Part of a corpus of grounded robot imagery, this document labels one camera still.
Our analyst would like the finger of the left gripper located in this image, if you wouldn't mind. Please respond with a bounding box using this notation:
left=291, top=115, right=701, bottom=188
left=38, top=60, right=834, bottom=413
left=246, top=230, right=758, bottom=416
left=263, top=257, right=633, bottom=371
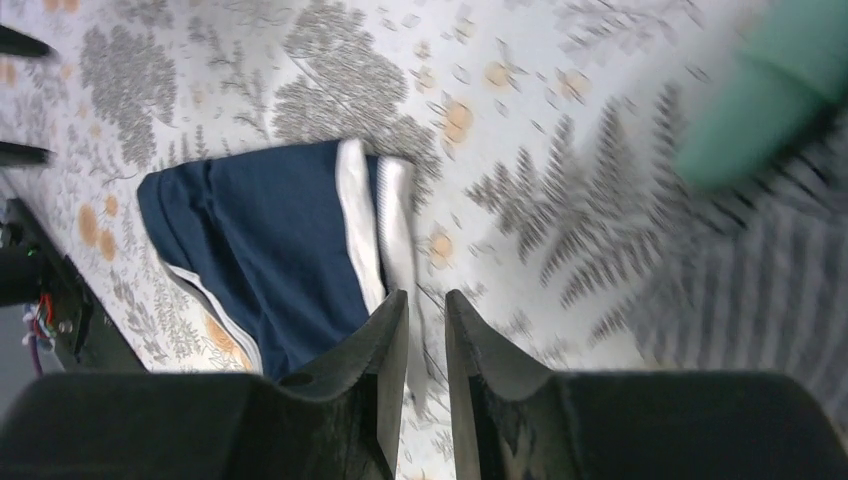
left=0, top=141, right=52, bottom=167

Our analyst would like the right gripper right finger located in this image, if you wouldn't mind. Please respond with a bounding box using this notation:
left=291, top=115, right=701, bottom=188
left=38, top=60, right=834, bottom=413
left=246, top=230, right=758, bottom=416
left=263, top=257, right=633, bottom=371
left=445, top=290, right=847, bottom=479

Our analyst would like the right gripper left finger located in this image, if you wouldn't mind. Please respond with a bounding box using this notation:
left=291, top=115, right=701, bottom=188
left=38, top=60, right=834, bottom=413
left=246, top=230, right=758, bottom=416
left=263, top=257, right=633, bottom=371
left=1, top=290, right=408, bottom=479

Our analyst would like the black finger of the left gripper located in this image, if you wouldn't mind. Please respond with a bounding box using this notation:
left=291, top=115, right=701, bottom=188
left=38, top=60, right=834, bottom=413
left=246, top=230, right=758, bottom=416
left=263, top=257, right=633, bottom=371
left=0, top=25, right=53, bottom=58

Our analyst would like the navy blue white-trimmed underwear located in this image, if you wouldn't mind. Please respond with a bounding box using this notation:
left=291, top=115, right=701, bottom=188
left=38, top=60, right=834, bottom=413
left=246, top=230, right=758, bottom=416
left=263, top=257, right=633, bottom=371
left=137, top=139, right=416, bottom=380

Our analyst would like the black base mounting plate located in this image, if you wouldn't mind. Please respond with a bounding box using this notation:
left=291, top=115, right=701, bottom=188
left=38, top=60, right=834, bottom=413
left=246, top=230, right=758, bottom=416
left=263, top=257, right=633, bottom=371
left=1, top=198, right=146, bottom=373

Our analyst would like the grey striped cloth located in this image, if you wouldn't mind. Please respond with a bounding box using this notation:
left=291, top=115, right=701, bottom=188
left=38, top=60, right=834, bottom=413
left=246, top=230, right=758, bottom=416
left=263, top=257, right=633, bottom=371
left=587, top=114, right=847, bottom=426

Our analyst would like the floral patterned table mat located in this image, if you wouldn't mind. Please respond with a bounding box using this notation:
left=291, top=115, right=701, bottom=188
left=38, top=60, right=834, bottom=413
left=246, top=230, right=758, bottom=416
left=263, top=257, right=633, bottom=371
left=0, top=0, right=848, bottom=480

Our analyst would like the mint green rolled cloth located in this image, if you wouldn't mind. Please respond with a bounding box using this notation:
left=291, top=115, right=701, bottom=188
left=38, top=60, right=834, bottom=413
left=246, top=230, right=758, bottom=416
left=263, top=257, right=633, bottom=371
left=675, top=1, right=847, bottom=189

